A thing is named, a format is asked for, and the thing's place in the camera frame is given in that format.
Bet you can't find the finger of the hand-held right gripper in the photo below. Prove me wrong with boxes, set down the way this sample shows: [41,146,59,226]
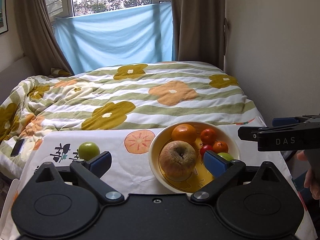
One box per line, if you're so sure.
[272,117,300,127]
[237,127,270,140]

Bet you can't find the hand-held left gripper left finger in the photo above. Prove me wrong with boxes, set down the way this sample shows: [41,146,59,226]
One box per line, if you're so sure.
[35,151,125,205]

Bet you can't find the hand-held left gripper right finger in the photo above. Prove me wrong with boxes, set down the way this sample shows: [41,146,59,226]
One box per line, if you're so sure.
[190,151,282,201]

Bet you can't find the green apple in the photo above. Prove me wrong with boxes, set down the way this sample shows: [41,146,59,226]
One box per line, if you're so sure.
[217,152,235,162]
[78,142,101,161]

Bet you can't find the small red tomato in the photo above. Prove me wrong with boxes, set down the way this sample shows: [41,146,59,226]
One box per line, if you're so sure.
[200,144,213,157]

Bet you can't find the small tangerine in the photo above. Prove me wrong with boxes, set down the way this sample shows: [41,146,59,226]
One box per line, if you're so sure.
[200,128,217,144]
[212,141,229,154]

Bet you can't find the yellow duck print bowl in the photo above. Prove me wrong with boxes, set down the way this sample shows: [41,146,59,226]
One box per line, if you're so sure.
[148,121,242,194]

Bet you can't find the wrinkled brown apple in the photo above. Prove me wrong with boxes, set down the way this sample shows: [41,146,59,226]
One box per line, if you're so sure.
[159,141,198,182]

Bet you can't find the large orange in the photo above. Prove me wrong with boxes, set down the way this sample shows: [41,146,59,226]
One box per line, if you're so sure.
[171,124,197,145]

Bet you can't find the person's right hand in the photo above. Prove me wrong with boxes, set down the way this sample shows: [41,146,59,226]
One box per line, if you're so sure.
[297,150,320,200]

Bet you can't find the white fruit print cloth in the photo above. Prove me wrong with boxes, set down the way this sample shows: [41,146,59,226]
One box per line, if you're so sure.
[11,117,308,220]

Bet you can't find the floral striped blanket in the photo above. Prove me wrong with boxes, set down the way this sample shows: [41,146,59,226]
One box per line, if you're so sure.
[0,60,263,155]

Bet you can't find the black smartphone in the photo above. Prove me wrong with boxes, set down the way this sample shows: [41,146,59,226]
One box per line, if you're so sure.
[10,138,25,157]

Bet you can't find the white panel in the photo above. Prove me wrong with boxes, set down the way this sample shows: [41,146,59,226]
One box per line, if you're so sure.
[5,179,19,213]

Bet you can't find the yellow patterned pillow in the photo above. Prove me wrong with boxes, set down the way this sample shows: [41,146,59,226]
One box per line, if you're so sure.
[49,67,73,78]

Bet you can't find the light blue hanging cloth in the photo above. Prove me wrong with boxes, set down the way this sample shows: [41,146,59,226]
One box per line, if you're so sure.
[54,2,174,74]

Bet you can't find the grey padded headboard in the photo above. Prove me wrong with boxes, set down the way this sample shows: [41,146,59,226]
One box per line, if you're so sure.
[0,55,35,98]

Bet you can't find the brown curtain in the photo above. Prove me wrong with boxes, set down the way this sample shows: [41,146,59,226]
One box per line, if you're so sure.
[170,0,227,69]
[12,0,74,75]

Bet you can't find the framed wall picture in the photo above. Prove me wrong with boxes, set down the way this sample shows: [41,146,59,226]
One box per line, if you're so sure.
[0,0,9,34]

